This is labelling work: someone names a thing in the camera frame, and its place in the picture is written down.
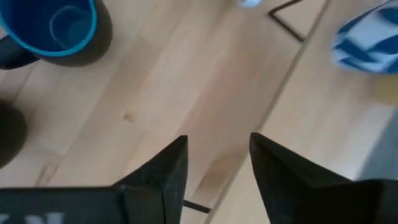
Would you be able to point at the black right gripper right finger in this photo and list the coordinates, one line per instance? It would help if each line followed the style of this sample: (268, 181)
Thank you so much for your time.
(286, 186)

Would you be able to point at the white mug with blue stripes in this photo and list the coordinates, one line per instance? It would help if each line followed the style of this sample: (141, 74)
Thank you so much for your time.
(363, 34)

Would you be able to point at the black mug blue inside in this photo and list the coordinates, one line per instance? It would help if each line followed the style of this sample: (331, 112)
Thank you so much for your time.
(37, 25)

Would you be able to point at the white mug with blue flowers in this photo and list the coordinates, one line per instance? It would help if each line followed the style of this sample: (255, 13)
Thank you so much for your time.
(248, 2)

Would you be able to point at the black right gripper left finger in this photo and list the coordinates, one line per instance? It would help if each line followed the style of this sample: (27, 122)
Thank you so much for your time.
(158, 186)

